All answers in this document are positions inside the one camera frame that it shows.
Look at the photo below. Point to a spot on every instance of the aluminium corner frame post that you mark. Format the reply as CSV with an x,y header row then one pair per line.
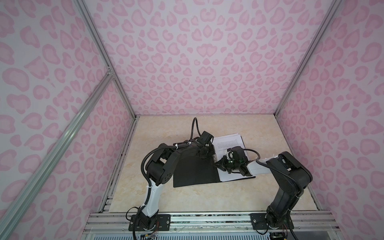
x,y
322,29
91,26

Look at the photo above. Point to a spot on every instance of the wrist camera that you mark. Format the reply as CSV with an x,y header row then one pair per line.
x,y
237,154
205,139

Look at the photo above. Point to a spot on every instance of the aluminium corner frame post right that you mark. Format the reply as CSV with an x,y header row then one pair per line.
x,y
322,29

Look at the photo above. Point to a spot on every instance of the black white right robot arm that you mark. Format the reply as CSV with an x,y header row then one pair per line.
x,y
291,176

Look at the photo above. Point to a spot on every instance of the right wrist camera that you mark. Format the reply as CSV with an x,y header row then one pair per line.
x,y
237,154

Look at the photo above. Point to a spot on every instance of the diagonal aluminium frame bar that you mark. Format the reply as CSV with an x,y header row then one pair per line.
x,y
20,205

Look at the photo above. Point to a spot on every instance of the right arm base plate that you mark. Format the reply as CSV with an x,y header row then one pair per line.
x,y
268,222

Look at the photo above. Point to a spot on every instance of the orange and black folder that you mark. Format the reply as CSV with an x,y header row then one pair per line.
x,y
195,171

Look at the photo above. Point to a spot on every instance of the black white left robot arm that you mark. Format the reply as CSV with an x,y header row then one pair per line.
x,y
160,168

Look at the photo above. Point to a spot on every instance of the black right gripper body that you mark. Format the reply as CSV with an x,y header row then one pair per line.
x,y
232,165

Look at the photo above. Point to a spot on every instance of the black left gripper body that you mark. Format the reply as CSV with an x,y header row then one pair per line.
x,y
208,152

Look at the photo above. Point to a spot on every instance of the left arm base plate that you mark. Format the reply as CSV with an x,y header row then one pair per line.
x,y
159,222

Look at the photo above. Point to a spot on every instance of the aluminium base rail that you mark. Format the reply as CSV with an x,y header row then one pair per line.
x,y
307,225

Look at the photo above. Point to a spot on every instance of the white paper sheet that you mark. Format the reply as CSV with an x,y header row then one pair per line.
x,y
221,145

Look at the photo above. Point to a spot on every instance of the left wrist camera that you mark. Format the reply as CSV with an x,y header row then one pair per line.
x,y
205,139

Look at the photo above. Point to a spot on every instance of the aluminium corner frame post left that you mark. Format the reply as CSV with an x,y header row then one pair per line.
x,y
91,26

